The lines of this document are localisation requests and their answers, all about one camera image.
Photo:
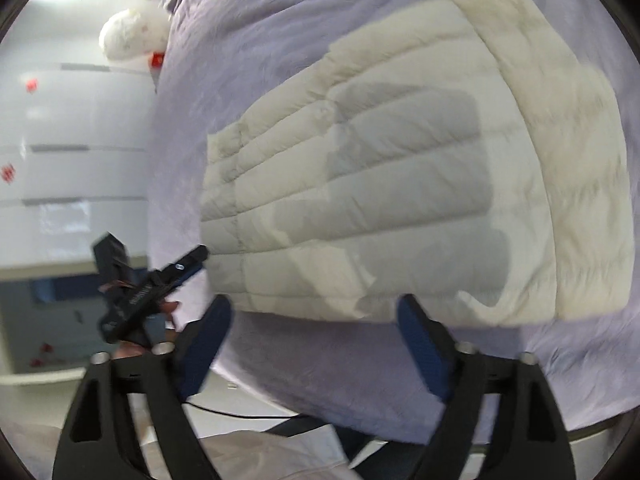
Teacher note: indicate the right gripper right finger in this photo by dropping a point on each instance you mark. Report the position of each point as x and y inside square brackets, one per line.
[528, 439]

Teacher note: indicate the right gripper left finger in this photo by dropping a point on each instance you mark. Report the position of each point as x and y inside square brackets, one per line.
[99, 439]

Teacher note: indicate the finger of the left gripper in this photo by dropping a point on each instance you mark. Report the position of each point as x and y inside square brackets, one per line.
[174, 275]

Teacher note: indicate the cream quilted down jacket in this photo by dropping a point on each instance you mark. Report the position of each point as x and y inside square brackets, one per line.
[456, 150]

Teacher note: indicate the person's left hand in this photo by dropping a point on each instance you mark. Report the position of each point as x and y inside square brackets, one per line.
[163, 328]

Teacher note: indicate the white cabinet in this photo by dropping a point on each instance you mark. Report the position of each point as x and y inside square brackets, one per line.
[74, 128]

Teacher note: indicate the red gift box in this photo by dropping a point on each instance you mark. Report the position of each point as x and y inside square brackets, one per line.
[156, 60]

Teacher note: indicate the white plush toy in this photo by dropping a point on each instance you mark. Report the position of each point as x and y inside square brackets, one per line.
[141, 29]

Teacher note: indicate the lavender plush bed blanket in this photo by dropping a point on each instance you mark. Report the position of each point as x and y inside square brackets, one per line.
[223, 56]

